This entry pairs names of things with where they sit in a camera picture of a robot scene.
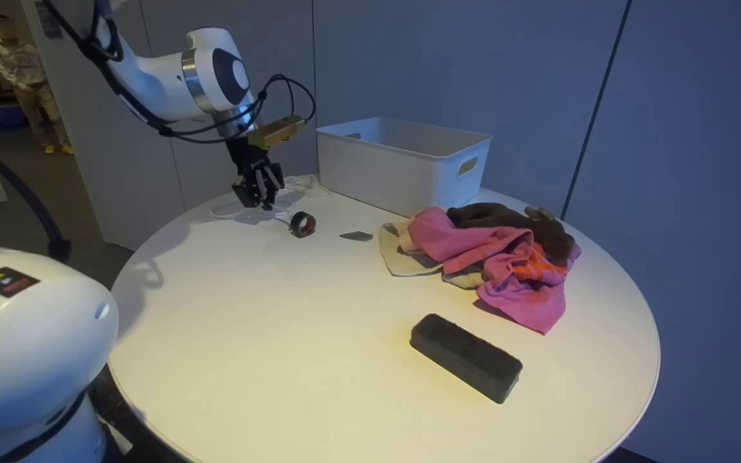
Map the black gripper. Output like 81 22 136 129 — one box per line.
226 138 288 214

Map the dark masking tape roll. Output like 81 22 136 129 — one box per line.
288 208 320 242

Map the small grey flat piece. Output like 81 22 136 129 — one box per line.
337 226 377 245

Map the white plastic storage bin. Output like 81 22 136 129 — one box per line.
315 115 494 218

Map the beige mesh cloth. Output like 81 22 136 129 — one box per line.
377 217 487 294

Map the person in light clothes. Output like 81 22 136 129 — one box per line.
0 9 78 159

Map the black rectangular block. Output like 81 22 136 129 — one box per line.
408 312 527 406

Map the blue container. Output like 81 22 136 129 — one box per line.
0 99 31 132

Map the dark brown cloth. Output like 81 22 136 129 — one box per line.
446 201 579 267

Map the pink cloth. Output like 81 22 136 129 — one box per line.
397 206 581 336

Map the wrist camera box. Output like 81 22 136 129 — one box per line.
246 114 312 154

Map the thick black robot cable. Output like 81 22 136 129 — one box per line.
0 127 74 265

